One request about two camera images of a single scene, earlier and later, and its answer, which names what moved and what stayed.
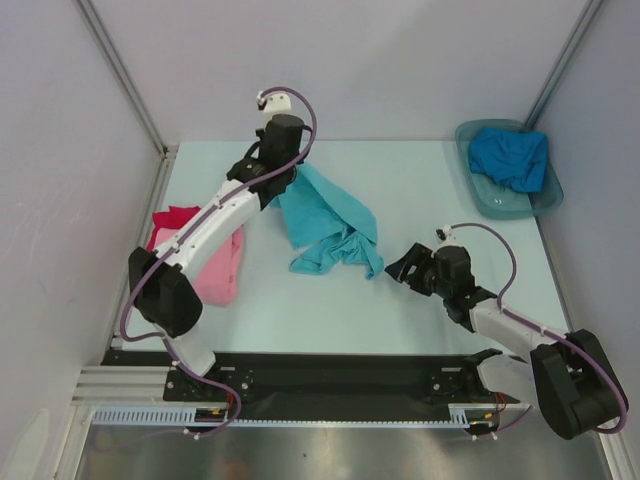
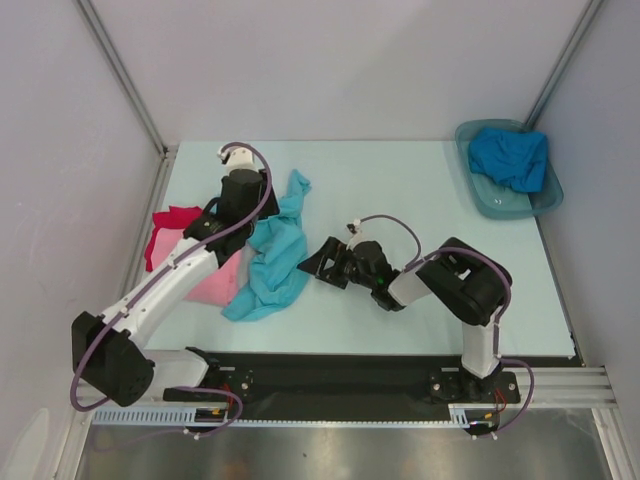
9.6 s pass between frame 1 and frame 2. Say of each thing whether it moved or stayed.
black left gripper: moved
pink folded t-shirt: stayed
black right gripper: moved
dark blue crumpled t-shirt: stayed
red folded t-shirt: stayed
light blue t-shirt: moved
